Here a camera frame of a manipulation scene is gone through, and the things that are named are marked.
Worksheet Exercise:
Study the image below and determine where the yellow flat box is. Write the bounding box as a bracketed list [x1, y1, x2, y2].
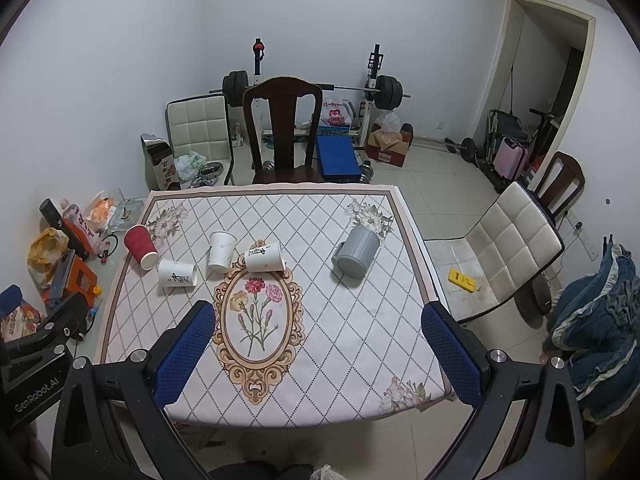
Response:
[448, 268, 477, 292]

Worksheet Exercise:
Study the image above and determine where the red paper cup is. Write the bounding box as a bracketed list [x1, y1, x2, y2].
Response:
[124, 224, 158, 271]

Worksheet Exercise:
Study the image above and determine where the yellow plastic bag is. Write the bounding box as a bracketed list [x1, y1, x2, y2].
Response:
[26, 228, 68, 289]

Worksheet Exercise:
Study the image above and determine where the colourful snack bag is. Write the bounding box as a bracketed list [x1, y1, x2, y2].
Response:
[1, 302, 41, 341]

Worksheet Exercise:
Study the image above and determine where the dark wooden chair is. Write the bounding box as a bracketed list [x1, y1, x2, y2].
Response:
[243, 76, 323, 184]
[534, 152, 586, 222]

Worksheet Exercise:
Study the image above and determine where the white paper cup lying left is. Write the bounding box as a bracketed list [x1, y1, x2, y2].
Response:
[157, 259, 198, 288]

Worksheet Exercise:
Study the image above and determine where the white padded chair right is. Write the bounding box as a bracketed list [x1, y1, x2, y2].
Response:
[425, 182, 564, 323]

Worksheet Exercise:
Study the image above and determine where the black long box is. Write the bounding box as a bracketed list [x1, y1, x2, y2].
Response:
[39, 198, 89, 261]

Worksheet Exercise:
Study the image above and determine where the barbell with black plates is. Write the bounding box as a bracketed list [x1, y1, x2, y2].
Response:
[210, 70, 410, 110]

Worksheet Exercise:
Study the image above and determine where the orange cardboard box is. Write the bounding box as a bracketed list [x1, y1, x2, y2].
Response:
[46, 249, 98, 310]

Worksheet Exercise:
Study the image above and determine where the white paper cup lying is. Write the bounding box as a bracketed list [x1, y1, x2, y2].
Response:
[244, 242, 286, 273]
[157, 259, 198, 288]

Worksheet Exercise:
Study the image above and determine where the blue weight bench pad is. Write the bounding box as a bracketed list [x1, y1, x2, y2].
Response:
[316, 136, 361, 183]

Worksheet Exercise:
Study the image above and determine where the silver patterned gift bag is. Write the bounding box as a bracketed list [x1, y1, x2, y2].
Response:
[140, 133, 180, 191]

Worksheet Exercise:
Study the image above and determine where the floral patterned tablecloth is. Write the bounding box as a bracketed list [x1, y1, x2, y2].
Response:
[96, 184, 451, 428]

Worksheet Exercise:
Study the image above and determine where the red white plastic bag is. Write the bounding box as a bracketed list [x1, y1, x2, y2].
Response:
[319, 96, 352, 129]

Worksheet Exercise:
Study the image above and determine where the white padded chair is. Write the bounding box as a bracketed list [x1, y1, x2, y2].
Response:
[425, 182, 564, 323]
[165, 94, 234, 186]

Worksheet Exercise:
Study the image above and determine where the white padded chair left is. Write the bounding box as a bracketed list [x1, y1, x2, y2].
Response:
[165, 94, 234, 186]

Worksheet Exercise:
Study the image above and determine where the white paper cup lying right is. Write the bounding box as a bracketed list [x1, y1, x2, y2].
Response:
[244, 242, 286, 273]

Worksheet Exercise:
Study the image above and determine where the dark wooden chair right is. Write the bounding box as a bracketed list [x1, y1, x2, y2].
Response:
[534, 152, 586, 222]

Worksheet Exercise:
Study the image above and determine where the white paper cup upside down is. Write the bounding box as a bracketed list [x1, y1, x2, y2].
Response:
[207, 231, 236, 274]

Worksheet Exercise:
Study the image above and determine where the cardboard box red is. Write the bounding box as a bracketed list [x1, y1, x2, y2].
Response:
[366, 129, 413, 167]

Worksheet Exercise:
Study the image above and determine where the blue ruffled blanket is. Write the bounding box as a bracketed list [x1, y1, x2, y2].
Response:
[544, 236, 639, 425]

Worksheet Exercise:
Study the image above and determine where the pink suitcase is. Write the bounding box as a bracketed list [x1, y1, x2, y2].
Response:
[494, 136, 528, 181]

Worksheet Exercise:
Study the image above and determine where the grey plastic mug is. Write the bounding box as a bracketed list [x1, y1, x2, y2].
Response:
[332, 226, 380, 281]

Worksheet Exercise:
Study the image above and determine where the orange snack packet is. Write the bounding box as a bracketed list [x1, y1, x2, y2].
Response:
[86, 196, 116, 232]

